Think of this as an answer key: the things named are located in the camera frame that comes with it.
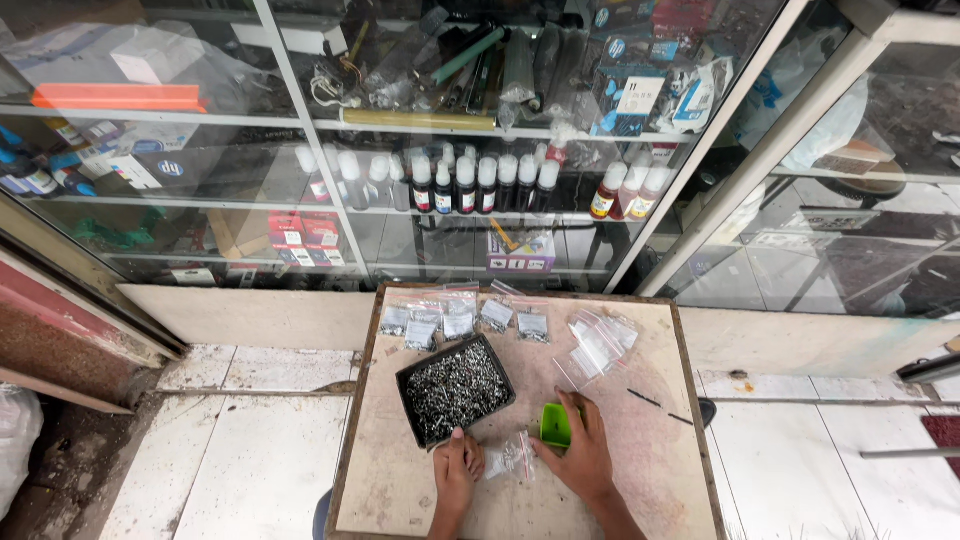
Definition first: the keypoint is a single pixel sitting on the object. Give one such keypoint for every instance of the person's left hand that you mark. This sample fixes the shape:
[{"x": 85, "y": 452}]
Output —
[{"x": 454, "y": 476}]

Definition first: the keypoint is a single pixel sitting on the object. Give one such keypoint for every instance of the person's right hand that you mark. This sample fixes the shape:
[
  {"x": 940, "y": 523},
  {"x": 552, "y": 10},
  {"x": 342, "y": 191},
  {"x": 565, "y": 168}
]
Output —
[{"x": 589, "y": 457}]

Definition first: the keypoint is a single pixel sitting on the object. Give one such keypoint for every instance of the green plastic scoop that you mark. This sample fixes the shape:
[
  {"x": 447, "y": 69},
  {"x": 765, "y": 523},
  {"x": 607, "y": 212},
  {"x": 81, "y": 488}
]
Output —
[{"x": 553, "y": 426}]

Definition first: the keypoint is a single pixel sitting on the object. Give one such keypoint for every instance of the small clear bag with screws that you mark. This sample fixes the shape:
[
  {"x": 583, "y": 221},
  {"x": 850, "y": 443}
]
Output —
[{"x": 506, "y": 457}]

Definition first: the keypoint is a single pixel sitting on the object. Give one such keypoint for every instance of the heap of silver screws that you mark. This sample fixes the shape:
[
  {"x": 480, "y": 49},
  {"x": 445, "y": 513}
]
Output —
[{"x": 456, "y": 390}]

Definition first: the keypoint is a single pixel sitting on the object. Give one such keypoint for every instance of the black tray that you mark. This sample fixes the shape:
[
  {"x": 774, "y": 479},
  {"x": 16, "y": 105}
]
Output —
[{"x": 405, "y": 390}]

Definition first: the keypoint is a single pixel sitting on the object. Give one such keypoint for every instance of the pile of empty zip bags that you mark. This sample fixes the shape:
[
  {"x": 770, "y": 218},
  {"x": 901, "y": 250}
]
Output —
[{"x": 600, "y": 345}]

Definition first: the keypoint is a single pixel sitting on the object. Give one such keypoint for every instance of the labelled zip bag of screws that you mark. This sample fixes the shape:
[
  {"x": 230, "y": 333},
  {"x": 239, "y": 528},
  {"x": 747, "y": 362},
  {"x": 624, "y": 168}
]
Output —
[
  {"x": 394, "y": 319},
  {"x": 532, "y": 325},
  {"x": 421, "y": 334},
  {"x": 458, "y": 324},
  {"x": 496, "y": 313}
]

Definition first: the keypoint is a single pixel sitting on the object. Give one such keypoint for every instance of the grey metal bar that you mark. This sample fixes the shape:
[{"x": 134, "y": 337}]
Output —
[{"x": 911, "y": 452}]

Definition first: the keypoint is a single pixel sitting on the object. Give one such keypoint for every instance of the large glass display cabinet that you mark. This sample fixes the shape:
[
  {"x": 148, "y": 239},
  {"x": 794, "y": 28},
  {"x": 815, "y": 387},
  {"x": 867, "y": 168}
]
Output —
[{"x": 420, "y": 135}]

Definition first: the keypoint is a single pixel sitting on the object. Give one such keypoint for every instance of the dark red mat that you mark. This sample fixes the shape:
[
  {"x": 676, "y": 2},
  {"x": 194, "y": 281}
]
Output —
[{"x": 945, "y": 442}]

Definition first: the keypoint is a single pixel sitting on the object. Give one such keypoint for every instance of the angled glass display cabinet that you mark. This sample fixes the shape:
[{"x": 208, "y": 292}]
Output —
[{"x": 832, "y": 187}]

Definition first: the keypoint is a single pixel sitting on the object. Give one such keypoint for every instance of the white plastic bag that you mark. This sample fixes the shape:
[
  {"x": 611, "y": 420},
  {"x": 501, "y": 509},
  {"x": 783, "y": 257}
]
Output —
[{"x": 16, "y": 442}]

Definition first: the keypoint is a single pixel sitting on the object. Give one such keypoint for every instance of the metal door rail piece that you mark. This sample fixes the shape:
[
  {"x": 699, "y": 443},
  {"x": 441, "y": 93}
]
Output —
[{"x": 930, "y": 367}]

